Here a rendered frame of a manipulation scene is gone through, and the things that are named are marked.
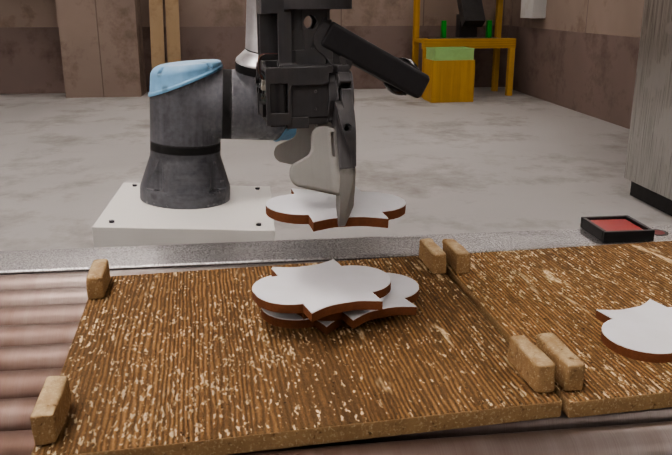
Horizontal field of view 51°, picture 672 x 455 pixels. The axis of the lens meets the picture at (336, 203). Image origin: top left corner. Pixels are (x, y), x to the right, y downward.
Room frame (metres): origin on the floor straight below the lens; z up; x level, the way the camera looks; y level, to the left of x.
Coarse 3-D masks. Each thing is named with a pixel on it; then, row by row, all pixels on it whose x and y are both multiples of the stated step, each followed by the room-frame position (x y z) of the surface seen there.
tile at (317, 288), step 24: (336, 264) 0.71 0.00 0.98; (264, 288) 0.64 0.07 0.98; (288, 288) 0.64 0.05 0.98; (312, 288) 0.64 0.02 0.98; (336, 288) 0.64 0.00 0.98; (360, 288) 0.64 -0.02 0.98; (384, 288) 0.65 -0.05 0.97; (288, 312) 0.61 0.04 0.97; (312, 312) 0.59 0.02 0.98; (336, 312) 0.61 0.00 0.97
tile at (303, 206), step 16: (304, 192) 0.71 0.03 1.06; (320, 192) 0.71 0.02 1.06; (368, 192) 0.72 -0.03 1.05; (272, 208) 0.65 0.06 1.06; (288, 208) 0.65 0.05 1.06; (304, 208) 0.65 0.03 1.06; (320, 208) 0.65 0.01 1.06; (368, 208) 0.66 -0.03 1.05; (384, 208) 0.66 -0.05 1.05; (400, 208) 0.66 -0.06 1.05; (320, 224) 0.62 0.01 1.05; (336, 224) 0.63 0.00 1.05; (352, 224) 0.63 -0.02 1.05; (368, 224) 0.63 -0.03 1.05; (384, 224) 0.63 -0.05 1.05
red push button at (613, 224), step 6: (594, 222) 1.01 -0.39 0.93; (600, 222) 1.01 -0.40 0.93; (606, 222) 1.01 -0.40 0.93; (612, 222) 1.01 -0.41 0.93; (618, 222) 1.01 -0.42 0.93; (624, 222) 1.01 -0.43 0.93; (630, 222) 1.01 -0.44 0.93; (606, 228) 0.98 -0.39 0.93; (612, 228) 0.98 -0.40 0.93; (618, 228) 0.98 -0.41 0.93; (624, 228) 0.98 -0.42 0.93; (630, 228) 0.98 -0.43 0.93; (636, 228) 0.98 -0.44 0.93
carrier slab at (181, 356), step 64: (128, 320) 0.66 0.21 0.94; (192, 320) 0.66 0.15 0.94; (256, 320) 0.66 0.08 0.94; (384, 320) 0.66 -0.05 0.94; (448, 320) 0.66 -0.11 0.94; (128, 384) 0.53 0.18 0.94; (192, 384) 0.53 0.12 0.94; (256, 384) 0.53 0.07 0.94; (320, 384) 0.53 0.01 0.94; (384, 384) 0.53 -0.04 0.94; (448, 384) 0.53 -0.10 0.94; (512, 384) 0.53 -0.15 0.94; (64, 448) 0.44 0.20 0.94; (128, 448) 0.44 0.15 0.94; (192, 448) 0.45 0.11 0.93; (256, 448) 0.46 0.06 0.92
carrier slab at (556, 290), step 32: (480, 256) 0.84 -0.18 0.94; (512, 256) 0.84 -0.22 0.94; (544, 256) 0.84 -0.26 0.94; (576, 256) 0.84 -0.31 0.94; (608, 256) 0.84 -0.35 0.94; (640, 256) 0.84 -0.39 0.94; (480, 288) 0.74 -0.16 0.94; (512, 288) 0.74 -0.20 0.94; (544, 288) 0.74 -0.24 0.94; (576, 288) 0.74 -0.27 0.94; (608, 288) 0.74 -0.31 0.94; (640, 288) 0.74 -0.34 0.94; (512, 320) 0.66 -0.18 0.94; (544, 320) 0.66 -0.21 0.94; (576, 320) 0.66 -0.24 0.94; (576, 352) 0.59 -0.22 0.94; (608, 352) 0.59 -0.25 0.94; (608, 384) 0.53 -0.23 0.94; (640, 384) 0.53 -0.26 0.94; (576, 416) 0.51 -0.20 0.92
